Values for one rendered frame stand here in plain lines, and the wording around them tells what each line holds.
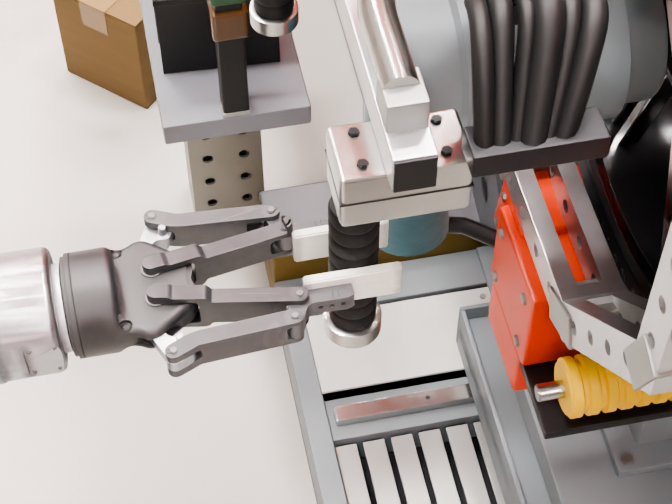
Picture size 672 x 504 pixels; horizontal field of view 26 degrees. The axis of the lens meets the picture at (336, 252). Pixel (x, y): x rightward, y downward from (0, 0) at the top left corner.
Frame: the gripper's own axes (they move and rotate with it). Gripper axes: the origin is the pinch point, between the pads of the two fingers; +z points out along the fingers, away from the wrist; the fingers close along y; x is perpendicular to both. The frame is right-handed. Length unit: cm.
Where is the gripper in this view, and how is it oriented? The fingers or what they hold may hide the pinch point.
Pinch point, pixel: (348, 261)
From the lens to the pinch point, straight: 104.4
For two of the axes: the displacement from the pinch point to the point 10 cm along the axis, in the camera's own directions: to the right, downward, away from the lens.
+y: 2.0, 7.8, -6.0
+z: 9.8, -1.6, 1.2
